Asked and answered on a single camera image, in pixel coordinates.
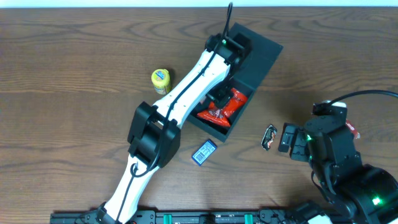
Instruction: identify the dark green box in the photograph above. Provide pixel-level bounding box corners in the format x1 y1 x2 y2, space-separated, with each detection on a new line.
187 23 283 142

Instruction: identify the red snack bag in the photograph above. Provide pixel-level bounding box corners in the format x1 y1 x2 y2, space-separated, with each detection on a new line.
197 88 248 127

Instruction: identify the small blue carton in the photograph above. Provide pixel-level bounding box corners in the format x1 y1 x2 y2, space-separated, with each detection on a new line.
192 139 217 166

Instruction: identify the black candy wrapper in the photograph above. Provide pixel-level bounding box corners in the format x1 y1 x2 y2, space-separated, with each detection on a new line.
261 124 277 151

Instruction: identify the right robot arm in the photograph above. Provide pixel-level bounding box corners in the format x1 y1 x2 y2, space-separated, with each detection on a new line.
279 106 397 223

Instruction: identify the yellow snack cup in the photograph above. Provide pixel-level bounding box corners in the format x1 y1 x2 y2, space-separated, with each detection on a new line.
151 69 172 95

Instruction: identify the red Hello Panda box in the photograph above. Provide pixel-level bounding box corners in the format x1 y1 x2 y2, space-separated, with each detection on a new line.
345 119 361 139

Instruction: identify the black mounting rail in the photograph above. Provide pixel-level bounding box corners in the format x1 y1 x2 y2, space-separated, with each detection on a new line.
49 208 343 224

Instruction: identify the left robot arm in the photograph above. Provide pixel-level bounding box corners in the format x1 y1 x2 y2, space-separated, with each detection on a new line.
96 34 252 223

